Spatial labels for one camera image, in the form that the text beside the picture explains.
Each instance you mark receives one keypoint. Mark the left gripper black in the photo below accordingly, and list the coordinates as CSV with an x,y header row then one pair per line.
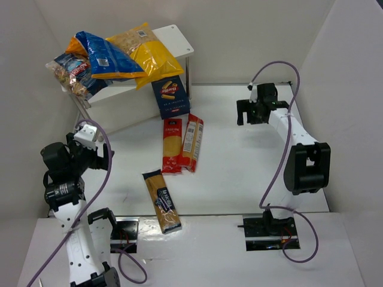
x,y
100,156

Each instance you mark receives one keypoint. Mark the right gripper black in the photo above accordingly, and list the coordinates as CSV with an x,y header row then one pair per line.
x,y
249,110

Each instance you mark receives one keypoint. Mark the dark blue Barilla pasta box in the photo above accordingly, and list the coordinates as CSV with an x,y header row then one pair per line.
x,y
171,97

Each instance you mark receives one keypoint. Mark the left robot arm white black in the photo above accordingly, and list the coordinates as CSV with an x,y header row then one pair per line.
x,y
64,193

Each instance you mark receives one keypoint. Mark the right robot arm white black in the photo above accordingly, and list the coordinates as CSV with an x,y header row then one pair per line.
x,y
306,161

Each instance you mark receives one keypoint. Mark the white two-tier shelf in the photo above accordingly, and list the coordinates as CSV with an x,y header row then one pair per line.
x,y
121,105

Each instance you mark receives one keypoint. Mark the blue and orange pasta bag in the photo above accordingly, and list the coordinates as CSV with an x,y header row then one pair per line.
x,y
107,61

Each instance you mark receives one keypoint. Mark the yellow pasta bag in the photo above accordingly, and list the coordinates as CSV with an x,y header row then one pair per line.
x,y
144,47

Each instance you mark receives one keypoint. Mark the red spaghetti bag back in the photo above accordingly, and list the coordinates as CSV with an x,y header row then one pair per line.
x,y
191,143

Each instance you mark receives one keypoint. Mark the red spaghetti bag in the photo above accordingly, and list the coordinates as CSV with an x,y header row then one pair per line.
x,y
172,143
191,143

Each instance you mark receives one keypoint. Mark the red spaghetti bag front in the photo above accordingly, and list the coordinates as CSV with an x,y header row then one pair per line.
x,y
172,143

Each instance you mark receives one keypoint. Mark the dark blue La Sicilia spaghetti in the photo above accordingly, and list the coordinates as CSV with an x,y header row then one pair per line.
x,y
164,207

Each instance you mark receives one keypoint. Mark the clear blue fusilli bag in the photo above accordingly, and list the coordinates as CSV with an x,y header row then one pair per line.
x,y
74,73

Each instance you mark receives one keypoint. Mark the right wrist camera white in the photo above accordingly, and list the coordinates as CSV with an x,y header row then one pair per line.
x,y
253,92

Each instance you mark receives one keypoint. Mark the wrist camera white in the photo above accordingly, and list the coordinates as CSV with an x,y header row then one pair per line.
x,y
253,92
87,136

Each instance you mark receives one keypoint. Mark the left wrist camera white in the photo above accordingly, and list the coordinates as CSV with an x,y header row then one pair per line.
x,y
87,136

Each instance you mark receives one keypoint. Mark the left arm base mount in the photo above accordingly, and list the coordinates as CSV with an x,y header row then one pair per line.
x,y
125,234

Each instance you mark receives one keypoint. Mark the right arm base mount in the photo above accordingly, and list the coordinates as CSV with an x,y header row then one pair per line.
x,y
262,237

